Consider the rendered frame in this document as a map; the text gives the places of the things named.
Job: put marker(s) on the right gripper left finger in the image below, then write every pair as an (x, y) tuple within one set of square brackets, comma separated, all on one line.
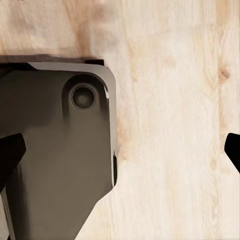
[(12, 149)]

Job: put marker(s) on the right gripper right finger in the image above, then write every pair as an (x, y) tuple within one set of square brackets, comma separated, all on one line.
[(232, 149)]

